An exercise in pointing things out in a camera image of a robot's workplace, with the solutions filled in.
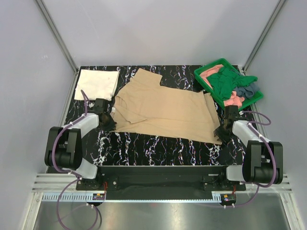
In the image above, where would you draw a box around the beige t-shirt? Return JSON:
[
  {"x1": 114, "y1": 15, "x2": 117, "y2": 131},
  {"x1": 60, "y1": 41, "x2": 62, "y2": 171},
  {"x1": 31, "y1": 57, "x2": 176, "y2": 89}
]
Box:
[{"x1": 113, "y1": 69, "x2": 221, "y2": 145}]

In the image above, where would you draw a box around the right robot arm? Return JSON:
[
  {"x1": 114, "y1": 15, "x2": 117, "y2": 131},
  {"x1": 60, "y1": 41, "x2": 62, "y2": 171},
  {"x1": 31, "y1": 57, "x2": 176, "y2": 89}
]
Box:
[{"x1": 214, "y1": 105, "x2": 283, "y2": 190}]

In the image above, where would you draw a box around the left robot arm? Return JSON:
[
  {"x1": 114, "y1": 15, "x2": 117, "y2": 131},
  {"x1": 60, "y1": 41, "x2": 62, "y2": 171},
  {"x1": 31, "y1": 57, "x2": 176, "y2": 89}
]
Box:
[{"x1": 44, "y1": 99, "x2": 116, "y2": 190}]

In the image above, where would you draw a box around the pink t-shirt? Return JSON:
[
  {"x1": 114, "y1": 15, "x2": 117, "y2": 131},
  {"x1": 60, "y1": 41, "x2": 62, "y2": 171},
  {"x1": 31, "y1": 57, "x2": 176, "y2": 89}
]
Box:
[{"x1": 200, "y1": 64, "x2": 245, "y2": 108}]

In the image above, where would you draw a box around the folded white t-shirt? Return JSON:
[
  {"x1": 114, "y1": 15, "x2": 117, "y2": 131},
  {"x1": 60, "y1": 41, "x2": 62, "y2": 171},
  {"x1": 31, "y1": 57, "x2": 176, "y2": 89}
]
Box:
[{"x1": 74, "y1": 69, "x2": 119, "y2": 101}]

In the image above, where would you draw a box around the grey t-shirt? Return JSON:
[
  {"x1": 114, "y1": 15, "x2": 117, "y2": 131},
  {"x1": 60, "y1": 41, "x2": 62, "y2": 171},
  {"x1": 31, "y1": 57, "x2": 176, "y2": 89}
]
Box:
[{"x1": 234, "y1": 82, "x2": 260, "y2": 99}]

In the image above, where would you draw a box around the green t-shirt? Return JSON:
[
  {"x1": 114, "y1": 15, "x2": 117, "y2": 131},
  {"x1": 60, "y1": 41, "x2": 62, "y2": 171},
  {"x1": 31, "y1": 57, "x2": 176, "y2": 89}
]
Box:
[{"x1": 207, "y1": 67, "x2": 258, "y2": 101}]

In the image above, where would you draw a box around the green plastic bin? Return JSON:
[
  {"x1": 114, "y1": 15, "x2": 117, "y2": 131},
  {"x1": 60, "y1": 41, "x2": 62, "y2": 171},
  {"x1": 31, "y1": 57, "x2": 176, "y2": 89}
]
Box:
[{"x1": 194, "y1": 58, "x2": 263, "y2": 110}]

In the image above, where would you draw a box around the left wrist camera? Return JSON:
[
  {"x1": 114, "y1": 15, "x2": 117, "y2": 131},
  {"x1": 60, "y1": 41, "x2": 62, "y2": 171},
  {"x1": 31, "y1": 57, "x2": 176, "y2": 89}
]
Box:
[{"x1": 93, "y1": 98, "x2": 109, "y2": 113}]

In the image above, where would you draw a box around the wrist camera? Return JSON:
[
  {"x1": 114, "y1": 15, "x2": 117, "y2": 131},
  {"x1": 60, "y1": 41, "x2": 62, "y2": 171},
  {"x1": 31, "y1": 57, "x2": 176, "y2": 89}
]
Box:
[
  {"x1": 224, "y1": 105, "x2": 240, "y2": 119},
  {"x1": 93, "y1": 98, "x2": 109, "y2": 113}
]

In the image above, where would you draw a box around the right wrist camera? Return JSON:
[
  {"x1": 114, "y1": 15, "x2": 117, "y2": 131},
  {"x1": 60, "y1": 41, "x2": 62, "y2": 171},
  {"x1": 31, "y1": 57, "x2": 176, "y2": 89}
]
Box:
[{"x1": 224, "y1": 105, "x2": 240, "y2": 119}]

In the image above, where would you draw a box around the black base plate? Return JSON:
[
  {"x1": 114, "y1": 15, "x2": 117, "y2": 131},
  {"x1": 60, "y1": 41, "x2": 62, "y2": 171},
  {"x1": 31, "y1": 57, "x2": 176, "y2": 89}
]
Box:
[{"x1": 76, "y1": 166, "x2": 246, "y2": 195}]

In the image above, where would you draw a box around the white slotted cable duct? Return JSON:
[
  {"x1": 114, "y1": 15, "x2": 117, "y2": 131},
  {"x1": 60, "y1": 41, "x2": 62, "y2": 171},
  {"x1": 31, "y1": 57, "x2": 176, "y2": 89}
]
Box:
[{"x1": 42, "y1": 192, "x2": 221, "y2": 203}]

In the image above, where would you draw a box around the left aluminium frame post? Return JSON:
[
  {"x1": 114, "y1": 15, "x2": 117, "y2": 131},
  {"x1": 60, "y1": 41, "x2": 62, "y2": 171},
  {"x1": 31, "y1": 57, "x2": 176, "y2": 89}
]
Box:
[{"x1": 34, "y1": 0, "x2": 78, "y2": 74}]

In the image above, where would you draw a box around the aluminium frame post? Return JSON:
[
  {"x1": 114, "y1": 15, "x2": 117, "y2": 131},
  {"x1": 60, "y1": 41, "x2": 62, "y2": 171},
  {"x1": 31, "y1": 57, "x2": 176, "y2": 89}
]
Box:
[
  {"x1": 34, "y1": 0, "x2": 78, "y2": 74},
  {"x1": 242, "y1": 0, "x2": 287, "y2": 73}
]

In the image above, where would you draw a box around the right aluminium frame post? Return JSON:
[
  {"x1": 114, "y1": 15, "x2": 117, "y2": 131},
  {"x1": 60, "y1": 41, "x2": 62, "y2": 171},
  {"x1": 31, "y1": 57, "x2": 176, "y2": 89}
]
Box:
[{"x1": 242, "y1": 0, "x2": 287, "y2": 73}]

